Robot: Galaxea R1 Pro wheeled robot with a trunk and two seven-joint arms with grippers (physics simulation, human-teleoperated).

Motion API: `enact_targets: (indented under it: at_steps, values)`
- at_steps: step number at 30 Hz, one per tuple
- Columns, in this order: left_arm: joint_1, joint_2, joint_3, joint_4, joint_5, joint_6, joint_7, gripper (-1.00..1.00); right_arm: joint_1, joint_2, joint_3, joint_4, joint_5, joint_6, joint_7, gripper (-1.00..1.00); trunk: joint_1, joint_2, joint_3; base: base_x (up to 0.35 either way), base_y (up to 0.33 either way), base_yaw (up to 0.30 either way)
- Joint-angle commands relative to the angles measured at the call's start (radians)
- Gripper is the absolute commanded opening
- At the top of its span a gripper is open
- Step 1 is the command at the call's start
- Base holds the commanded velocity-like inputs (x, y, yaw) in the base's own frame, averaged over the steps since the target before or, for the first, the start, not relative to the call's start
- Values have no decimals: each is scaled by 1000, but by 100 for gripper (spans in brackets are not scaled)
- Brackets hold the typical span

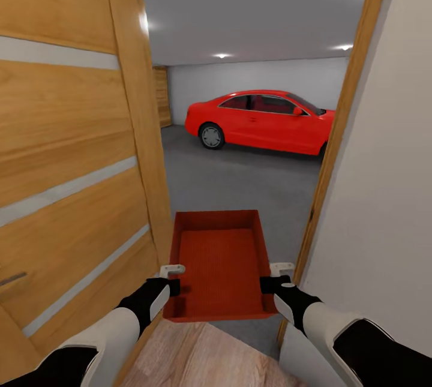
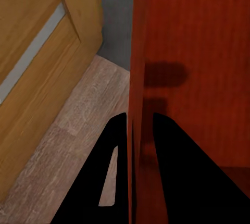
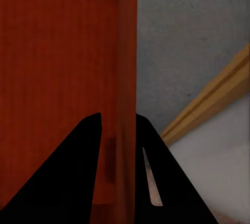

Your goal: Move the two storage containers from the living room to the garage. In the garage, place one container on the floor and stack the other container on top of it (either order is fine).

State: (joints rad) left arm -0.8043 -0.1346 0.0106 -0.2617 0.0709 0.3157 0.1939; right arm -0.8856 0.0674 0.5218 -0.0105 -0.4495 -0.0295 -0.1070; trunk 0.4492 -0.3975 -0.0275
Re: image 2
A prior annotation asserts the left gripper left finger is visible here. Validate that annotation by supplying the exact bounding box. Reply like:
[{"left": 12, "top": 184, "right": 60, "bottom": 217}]
[{"left": 50, "top": 113, "right": 129, "bottom": 224}]

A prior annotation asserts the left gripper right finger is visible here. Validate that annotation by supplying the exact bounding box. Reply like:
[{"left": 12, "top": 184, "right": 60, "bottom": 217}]
[{"left": 153, "top": 113, "right": 250, "bottom": 224}]

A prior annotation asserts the storage box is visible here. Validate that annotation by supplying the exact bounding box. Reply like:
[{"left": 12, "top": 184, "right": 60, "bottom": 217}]
[{"left": 127, "top": 0, "right": 250, "bottom": 224}]

